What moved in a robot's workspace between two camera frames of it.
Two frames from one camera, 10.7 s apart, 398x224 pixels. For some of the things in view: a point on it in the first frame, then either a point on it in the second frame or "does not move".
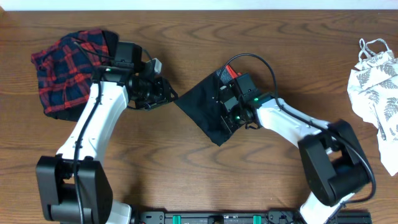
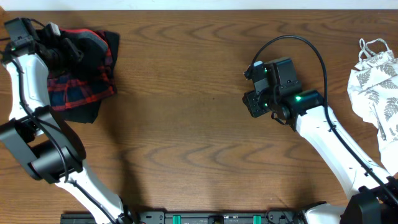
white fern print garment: [372, 91] does not move
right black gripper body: [234, 119] → [259, 104]
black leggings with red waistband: [201, 106] → [92, 48]
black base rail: [239, 216] does not move
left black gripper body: [150, 94] → [61, 58]
